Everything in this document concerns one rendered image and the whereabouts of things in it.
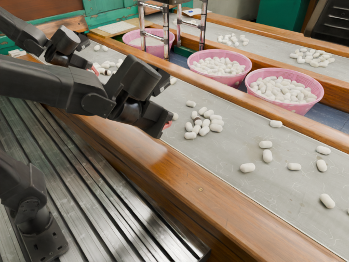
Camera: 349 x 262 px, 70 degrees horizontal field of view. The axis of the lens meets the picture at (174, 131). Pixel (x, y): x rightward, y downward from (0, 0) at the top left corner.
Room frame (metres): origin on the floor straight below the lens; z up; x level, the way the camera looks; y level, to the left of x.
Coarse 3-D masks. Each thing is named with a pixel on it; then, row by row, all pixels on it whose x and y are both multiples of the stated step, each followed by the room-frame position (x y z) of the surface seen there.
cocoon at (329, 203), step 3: (321, 195) 0.33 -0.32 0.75; (324, 195) 0.33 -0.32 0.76; (327, 195) 0.33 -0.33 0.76; (321, 198) 0.33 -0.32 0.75; (324, 198) 0.33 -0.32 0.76; (327, 198) 0.32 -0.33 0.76; (330, 198) 0.32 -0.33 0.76; (324, 201) 0.32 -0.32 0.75; (327, 201) 0.32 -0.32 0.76; (330, 201) 0.32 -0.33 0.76; (333, 201) 0.32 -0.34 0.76; (327, 204) 0.31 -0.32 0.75; (330, 204) 0.31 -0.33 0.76; (333, 204) 0.31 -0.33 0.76; (330, 207) 0.31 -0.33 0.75
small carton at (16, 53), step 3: (9, 51) 1.06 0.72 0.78; (12, 51) 1.06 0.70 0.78; (15, 51) 1.06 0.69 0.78; (18, 51) 1.06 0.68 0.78; (21, 51) 1.07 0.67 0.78; (24, 51) 1.08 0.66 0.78; (9, 54) 1.05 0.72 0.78; (12, 54) 1.04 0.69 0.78; (15, 54) 1.05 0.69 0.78; (18, 54) 1.06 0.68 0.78; (21, 54) 1.07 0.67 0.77; (24, 54) 1.08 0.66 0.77; (15, 57) 1.05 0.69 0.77
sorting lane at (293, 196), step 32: (160, 96) 0.77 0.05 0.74; (192, 96) 0.77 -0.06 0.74; (224, 128) 0.58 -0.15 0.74; (256, 128) 0.58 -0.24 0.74; (288, 128) 0.58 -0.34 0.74; (192, 160) 0.45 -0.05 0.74; (224, 160) 0.45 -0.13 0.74; (256, 160) 0.45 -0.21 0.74; (288, 160) 0.45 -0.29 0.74; (256, 192) 0.35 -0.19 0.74; (288, 192) 0.35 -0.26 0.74; (320, 192) 0.35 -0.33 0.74; (320, 224) 0.27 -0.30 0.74
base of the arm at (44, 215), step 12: (12, 216) 0.29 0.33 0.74; (48, 216) 0.32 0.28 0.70; (24, 228) 0.28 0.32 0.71; (36, 228) 0.29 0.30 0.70; (48, 228) 0.30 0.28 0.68; (24, 240) 0.27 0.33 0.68; (36, 240) 0.27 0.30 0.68; (48, 240) 0.27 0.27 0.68; (60, 240) 0.27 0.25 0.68; (36, 252) 0.25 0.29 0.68; (48, 252) 0.25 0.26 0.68; (60, 252) 0.25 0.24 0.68
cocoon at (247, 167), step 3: (243, 165) 0.42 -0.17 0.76; (246, 165) 0.42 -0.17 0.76; (249, 165) 0.42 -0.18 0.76; (252, 165) 0.42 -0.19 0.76; (240, 168) 0.41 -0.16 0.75; (243, 168) 0.41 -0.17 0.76; (246, 168) 0.41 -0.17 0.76; (249, 168) 0.41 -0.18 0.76; (252, 168) 0.41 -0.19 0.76; (243, 171) 0.41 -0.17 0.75; (246, 171) 0.41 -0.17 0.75; (249, 171) 0.41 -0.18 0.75
